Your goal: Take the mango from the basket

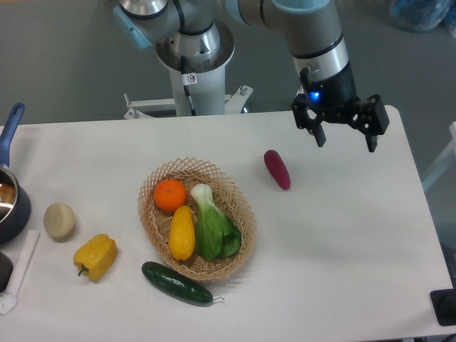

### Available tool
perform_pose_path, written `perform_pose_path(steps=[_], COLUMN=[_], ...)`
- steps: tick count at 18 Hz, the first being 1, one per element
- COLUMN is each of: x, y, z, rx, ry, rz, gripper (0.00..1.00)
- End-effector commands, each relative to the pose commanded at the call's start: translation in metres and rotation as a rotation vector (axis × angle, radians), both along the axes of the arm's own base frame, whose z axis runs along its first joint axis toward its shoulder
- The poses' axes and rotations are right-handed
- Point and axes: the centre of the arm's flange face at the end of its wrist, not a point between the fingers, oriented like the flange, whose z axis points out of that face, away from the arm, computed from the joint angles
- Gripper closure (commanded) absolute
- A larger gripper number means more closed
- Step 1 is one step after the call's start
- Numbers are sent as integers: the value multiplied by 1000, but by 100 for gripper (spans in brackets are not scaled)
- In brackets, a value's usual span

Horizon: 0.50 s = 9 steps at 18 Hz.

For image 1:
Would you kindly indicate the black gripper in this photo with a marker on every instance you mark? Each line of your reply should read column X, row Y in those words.
column 334, row 100

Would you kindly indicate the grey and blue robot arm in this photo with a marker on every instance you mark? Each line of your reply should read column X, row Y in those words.
column 311, row 29

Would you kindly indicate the woven wicker basket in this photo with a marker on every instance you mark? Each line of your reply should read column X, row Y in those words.
column 227, row 196

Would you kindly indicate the purple sweet potato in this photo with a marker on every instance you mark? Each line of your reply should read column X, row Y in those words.
column 277, row 169

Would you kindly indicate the blue plastic bag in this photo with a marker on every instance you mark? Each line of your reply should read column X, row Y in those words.
column 419, row 16

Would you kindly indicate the green bok choy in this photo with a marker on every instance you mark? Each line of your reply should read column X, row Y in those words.
column 216, row 236

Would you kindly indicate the orange tangerine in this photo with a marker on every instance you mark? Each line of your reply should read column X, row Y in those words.
column 169, row 195

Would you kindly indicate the black device at table edge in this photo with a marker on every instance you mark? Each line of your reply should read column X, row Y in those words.
column 443, row 302

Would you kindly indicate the dark green cucumber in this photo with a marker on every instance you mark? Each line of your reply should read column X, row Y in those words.
column 176, row 285

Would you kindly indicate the yellow bell pepper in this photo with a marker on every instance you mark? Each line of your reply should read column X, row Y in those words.
column 95, row 257

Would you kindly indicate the beige round potato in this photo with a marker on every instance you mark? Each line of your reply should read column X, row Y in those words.
column 59, row 221

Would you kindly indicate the dark blue saucepan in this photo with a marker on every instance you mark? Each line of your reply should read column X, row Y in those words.
column 15, row 202

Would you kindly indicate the dark round object left edge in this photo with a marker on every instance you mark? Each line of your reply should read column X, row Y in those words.
column 6, row 269

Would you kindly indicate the white spatula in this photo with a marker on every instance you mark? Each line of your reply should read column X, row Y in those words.
column 9, row 297

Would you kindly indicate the white frame right edge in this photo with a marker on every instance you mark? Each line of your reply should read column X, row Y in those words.
column 441, row 163

